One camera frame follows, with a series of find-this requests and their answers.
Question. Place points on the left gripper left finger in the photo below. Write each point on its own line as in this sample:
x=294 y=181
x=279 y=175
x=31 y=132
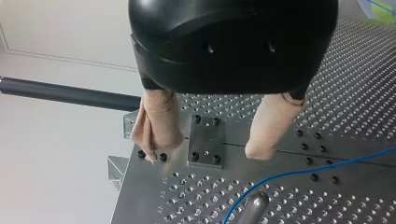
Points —
x=158 y=121

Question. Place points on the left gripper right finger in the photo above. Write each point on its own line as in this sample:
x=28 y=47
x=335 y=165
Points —
x=270 y=124

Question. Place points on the black bar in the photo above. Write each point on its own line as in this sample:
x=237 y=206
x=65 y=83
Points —
x=71 y=95

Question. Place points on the metal post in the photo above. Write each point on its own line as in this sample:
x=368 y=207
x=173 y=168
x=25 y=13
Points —
x=254 y=207

